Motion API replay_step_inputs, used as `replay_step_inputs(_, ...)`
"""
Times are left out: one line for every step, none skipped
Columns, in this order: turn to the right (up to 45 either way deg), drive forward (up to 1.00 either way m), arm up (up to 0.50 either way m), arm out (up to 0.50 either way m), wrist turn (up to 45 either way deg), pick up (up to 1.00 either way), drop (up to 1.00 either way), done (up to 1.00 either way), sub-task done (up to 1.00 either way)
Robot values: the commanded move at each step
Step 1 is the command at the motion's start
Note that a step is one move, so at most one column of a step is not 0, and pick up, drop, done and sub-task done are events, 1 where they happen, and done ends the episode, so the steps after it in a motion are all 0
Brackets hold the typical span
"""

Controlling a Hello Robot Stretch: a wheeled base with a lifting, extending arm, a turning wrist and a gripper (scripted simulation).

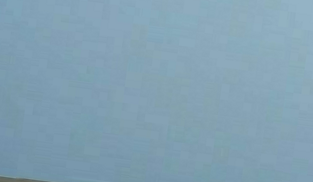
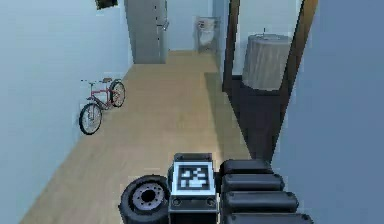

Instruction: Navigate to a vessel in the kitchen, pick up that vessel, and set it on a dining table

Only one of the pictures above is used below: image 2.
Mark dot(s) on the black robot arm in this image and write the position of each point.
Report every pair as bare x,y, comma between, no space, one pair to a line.
253,196

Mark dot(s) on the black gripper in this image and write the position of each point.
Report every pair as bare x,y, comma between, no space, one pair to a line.
144,200

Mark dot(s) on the white toilet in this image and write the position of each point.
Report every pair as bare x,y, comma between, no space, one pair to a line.
206,33

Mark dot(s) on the brown wooden door frame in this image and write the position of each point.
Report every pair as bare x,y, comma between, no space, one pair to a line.
293,66

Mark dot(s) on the dark framed wall picture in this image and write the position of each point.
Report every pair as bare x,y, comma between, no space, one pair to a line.
106,3

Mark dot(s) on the red bicycle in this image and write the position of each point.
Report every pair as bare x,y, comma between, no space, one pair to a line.
100,103

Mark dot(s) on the grey fridge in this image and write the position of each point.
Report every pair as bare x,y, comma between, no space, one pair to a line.
146,31

